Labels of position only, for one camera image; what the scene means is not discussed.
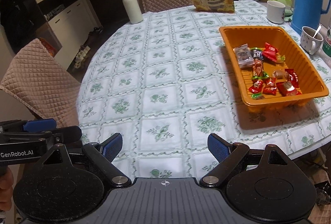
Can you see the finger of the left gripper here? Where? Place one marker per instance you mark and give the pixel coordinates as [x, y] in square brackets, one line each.
[67, 135]
[40, 125]

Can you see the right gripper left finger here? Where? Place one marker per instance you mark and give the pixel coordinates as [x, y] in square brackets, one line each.
[102, 155]

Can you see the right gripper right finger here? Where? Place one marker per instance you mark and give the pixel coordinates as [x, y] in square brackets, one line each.
[233, 159]

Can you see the small red orange candy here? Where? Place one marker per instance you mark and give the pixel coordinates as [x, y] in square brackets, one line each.
[256, 90]

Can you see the large red candy packet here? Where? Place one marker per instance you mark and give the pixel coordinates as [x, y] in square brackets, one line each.
[286, 88]

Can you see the green orange snack packet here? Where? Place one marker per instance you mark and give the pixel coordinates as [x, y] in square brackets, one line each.
[258, 72]

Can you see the brown candy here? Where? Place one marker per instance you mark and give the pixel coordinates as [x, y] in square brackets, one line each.
[280, 74]

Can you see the clear dark snack packet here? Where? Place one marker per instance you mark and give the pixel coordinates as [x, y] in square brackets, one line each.
[246, 57]

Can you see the yellow candy packet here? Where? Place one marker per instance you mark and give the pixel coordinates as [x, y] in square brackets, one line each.
[279, 58]

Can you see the dark red foil candy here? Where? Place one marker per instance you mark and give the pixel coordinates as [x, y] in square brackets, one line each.
[292, 77]

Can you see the bright red pillow candy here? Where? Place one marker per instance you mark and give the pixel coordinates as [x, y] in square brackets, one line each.
[270, 52]

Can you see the left hand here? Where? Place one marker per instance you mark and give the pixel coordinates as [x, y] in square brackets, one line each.
[6, 190]

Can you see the green floral tablecloth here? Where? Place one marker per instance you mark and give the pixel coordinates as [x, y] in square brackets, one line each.
[167, 83]

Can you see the orange plastic tray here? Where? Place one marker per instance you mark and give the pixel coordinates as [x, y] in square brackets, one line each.
[311, 84]

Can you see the white insulated bottle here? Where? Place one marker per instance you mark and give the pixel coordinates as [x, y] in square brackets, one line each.
[133, 11]

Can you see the white mug with spoon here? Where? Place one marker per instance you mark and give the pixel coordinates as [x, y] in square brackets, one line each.
[310, 42]

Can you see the metal spoon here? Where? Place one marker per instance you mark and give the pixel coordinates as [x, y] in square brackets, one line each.
[317, 31]

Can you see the plain white cup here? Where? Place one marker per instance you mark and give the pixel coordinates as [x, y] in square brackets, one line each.
[275, 12]

